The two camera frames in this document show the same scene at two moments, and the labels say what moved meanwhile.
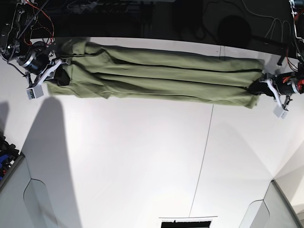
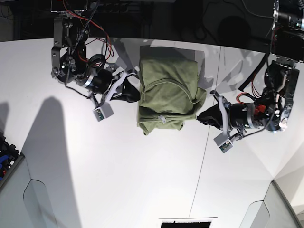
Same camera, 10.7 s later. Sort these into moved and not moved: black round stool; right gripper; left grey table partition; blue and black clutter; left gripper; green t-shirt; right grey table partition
Moved: right gripper; green t-shirt; left gripper
Not moved: right grey table partition; blue and black clutter; black round stool; left grey table partition
